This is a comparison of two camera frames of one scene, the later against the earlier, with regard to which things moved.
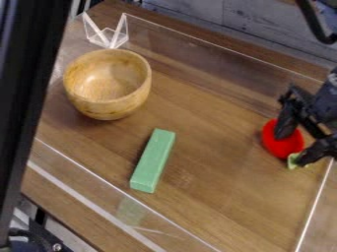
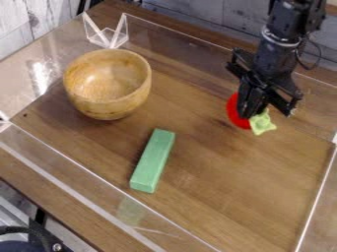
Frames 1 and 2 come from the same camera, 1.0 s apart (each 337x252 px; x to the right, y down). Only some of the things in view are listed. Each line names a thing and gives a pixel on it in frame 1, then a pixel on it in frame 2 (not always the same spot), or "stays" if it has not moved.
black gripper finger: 289,119 to 251,94
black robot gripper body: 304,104 to 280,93
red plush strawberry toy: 285,147 to 258,124
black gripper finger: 322,149 to 281,102
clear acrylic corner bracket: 107,37 stays
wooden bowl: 107,83 stays
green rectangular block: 150,164 stays
